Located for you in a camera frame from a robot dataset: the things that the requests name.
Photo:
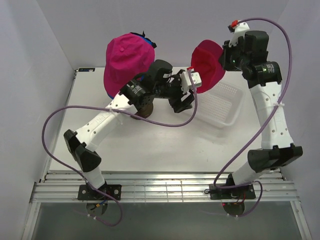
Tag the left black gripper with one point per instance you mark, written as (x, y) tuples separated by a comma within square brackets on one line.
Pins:
[(177, 104)]

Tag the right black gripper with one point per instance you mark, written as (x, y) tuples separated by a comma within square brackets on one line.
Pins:
[(226, 51)]

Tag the magenta cap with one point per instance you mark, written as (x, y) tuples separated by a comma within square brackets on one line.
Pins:
[(127, 62), (205, 61)]

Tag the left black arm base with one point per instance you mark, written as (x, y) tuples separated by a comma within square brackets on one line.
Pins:
[(87, 193)]

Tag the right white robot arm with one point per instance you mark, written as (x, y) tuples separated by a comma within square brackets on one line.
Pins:
[(247, 53)]

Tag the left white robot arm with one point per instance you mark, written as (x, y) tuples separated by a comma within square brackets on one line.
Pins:
[(134, 95)]

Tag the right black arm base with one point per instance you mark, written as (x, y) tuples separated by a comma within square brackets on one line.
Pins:
[(217, 193)]

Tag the dark round wooden stand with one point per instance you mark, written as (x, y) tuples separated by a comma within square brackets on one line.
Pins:
[(144, 112)]

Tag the white plastic basket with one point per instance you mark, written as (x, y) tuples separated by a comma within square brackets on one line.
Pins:
[(221, 105)]

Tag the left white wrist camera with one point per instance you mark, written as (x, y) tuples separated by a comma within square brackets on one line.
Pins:
[(190, 79)]

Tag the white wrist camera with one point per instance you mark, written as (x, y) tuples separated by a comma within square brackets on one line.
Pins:
[(238, 29), (190, 79)]

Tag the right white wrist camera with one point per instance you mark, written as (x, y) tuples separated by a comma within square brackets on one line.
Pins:
[(238, 29)]

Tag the aluminium frame rails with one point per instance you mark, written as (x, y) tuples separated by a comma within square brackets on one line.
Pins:
[(171, 165)]

